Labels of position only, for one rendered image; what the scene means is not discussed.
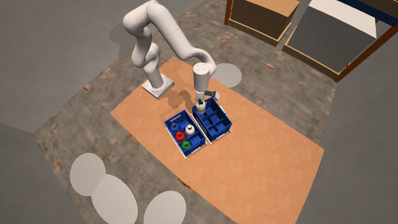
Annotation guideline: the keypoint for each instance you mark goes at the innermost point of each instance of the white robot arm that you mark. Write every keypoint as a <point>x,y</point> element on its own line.
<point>146,54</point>

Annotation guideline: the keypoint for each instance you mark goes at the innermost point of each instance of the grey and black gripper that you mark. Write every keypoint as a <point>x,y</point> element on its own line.
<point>200,97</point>

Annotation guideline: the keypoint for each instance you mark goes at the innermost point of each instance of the blue plastic crate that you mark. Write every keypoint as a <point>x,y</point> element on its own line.
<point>196,140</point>
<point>213,121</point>

